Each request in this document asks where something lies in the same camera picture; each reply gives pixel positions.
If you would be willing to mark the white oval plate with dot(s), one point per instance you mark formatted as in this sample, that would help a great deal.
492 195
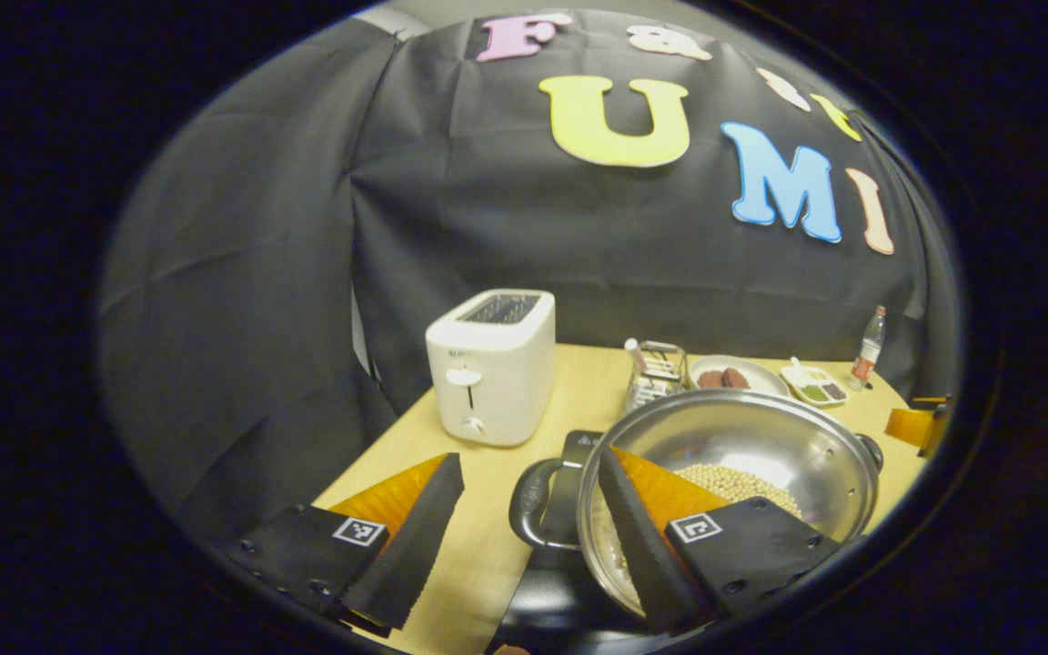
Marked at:
765 373

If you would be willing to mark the black induction cooktop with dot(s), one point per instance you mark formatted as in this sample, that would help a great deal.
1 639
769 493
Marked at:
560 609

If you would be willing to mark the pink stick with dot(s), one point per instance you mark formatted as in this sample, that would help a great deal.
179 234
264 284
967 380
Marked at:
634 353

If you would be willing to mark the clear glass container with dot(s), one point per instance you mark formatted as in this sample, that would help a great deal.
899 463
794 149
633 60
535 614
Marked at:
660 387

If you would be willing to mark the red meat slices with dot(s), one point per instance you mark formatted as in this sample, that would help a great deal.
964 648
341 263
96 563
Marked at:
724 378

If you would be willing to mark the clear plastic water bottle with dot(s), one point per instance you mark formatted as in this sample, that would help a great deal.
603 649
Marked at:
868 355

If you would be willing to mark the pile of soybeans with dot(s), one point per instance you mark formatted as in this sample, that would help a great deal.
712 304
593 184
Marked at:
733 482

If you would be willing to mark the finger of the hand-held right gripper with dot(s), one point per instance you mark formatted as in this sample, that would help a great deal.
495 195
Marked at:
911 426

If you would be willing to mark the pile of green mung beans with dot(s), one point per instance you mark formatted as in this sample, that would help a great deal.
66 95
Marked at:
814 393

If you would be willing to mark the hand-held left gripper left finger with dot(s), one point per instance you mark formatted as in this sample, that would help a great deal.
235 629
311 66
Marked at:
410 559

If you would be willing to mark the white divided dish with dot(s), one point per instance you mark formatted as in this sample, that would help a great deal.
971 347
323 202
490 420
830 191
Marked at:
806 375

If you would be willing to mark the white toaster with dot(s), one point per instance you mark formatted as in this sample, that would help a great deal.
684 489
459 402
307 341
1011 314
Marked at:
497 382

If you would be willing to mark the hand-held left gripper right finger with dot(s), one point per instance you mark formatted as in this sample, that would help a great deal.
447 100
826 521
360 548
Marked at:
642 555

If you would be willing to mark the stainless steel pot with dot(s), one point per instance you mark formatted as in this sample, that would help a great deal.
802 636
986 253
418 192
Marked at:
742 437

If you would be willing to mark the pile of dark red beans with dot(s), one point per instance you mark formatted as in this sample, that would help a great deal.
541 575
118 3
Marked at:
834 390

